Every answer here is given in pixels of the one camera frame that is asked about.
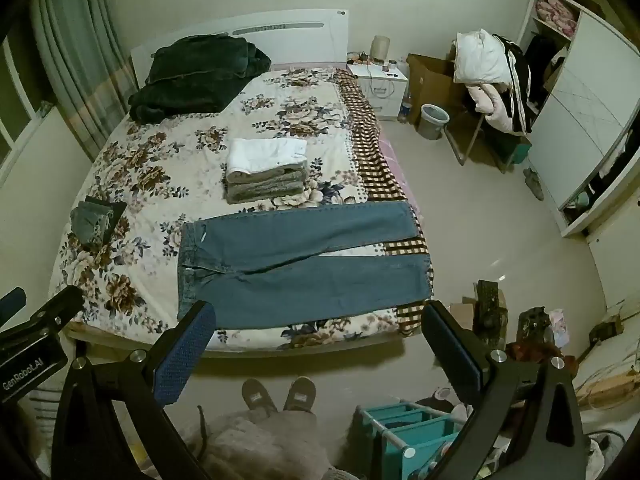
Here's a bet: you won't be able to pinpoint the grey-green curtain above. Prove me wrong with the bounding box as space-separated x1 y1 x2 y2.
30 0 138 148

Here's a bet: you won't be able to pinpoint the brown cardboard box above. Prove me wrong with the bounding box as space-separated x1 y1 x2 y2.
406 53 468 126

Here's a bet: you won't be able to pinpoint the white puffy jacket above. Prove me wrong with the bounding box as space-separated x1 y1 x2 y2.
454 30 511 86

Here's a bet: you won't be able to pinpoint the dark clutter pile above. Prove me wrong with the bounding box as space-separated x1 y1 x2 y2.
505 306 576 376

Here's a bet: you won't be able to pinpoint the person's right grey shoe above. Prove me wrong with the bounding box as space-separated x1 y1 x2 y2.
283 376 317 415

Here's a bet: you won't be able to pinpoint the person's fluffy beige clothing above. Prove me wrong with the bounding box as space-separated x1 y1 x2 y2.
175 409 333 480

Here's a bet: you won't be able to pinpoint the white frame window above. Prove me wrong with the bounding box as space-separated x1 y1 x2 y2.
0 35 56 171

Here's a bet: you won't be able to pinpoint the black white-striped jacket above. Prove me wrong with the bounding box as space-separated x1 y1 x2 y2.
492 34 534 135

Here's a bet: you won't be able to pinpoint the person's left grey shoe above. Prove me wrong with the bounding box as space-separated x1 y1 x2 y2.
241 379 278 416

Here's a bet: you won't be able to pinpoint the green bag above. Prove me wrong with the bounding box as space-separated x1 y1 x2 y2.
504 135 532 164

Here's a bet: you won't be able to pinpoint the floral bed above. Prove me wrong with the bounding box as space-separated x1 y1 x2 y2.
47 67 433 351

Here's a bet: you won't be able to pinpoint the black keyboard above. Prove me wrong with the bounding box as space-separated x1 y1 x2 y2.
475 280 502 336

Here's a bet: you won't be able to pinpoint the teal fabric storage rack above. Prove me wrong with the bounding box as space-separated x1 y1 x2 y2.
355 400 476 480

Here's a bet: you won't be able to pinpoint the white nightstand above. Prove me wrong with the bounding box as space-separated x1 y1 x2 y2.
347 62 410 121

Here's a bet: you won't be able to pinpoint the folded dark denim garment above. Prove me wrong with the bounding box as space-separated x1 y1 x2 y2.
70 200 127 251

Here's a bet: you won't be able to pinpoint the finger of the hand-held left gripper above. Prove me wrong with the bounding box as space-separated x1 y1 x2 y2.
0 286 85 343
0 287 27 328

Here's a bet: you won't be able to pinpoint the pair of grey shoes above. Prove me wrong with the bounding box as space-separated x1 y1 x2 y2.
522 167 546 202

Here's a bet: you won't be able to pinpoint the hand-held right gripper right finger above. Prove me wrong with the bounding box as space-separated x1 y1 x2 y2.
421 300 587 480

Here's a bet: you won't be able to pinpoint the pink quilt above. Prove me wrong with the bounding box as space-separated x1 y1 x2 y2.
535 0 578 36

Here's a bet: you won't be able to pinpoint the blue denim pants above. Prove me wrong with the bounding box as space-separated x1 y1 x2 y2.
177 201 433 331

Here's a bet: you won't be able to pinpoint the white bed headboard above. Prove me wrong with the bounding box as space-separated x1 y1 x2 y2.
131 8 349 78

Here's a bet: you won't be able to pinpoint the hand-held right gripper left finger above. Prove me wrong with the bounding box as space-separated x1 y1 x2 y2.
51 300 218 480

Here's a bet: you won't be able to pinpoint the grey trash bin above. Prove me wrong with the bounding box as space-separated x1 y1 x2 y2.
417 104 450 141

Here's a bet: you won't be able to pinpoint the pink puffy jacket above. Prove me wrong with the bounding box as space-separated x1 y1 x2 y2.
467 82 516 133

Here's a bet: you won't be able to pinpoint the brown checked blanket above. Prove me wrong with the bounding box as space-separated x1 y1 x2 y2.
332 69 433 337

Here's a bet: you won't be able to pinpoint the metal frame chair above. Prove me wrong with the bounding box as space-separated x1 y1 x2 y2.
445 42 531 173

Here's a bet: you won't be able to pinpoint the dark green plush blanket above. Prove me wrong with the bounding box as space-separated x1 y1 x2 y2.
127 35 272 122

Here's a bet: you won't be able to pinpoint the white folded pants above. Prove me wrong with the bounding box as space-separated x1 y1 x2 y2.
226 137 308 176

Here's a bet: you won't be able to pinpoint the person's grey shoe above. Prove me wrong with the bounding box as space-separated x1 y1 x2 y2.
283 376 317 415
241 379 278 416

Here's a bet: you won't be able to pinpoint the white wardrobe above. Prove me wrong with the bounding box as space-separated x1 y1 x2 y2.
515 0 640 238

